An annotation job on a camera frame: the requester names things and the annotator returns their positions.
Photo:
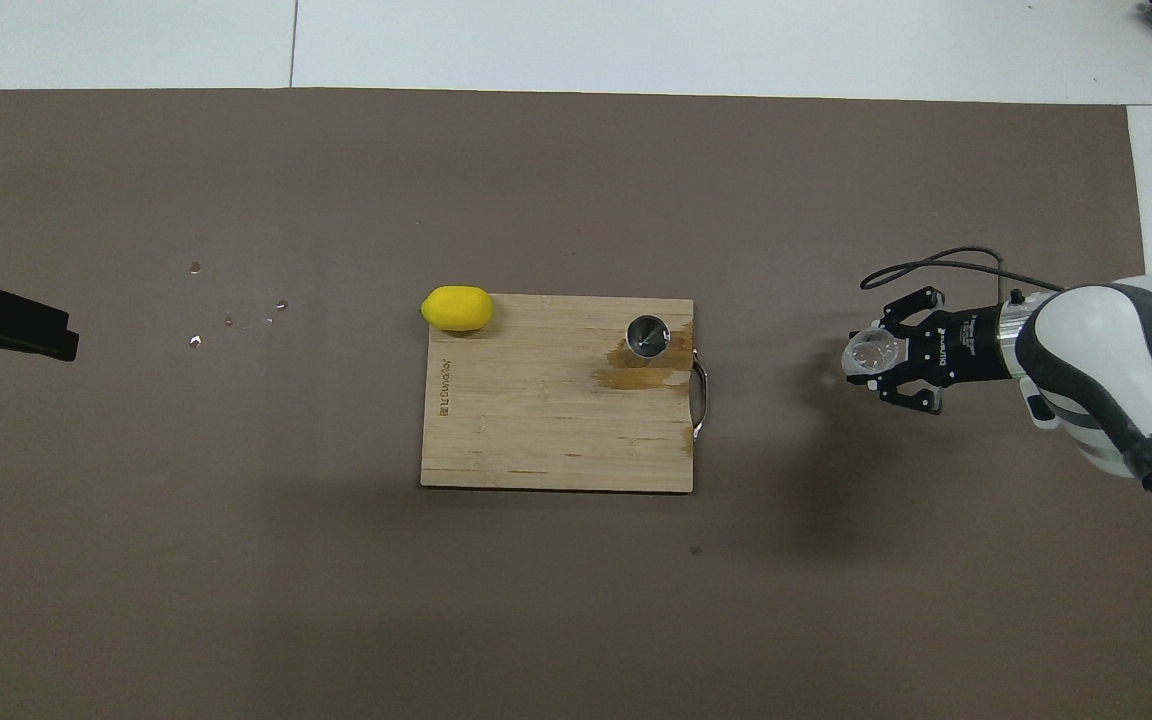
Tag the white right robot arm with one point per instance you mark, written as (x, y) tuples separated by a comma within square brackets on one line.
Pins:
[(1106, 370)]

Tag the wooden cutting board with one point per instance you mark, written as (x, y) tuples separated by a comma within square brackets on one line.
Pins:
[(536, 420)]

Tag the yellow lemon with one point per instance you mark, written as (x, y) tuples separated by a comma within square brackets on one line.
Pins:
[(456, 308)]

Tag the steel double jigger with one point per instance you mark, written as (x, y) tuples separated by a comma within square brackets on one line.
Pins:
[(648, 338)]

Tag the brown table mat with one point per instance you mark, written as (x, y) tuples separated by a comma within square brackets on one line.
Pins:
[(536, 180)]

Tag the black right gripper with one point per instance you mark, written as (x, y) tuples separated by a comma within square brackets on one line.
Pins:
[(966, 348)]

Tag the clear plastic cup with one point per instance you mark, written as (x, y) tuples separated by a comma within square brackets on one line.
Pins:
[(871, 355)]

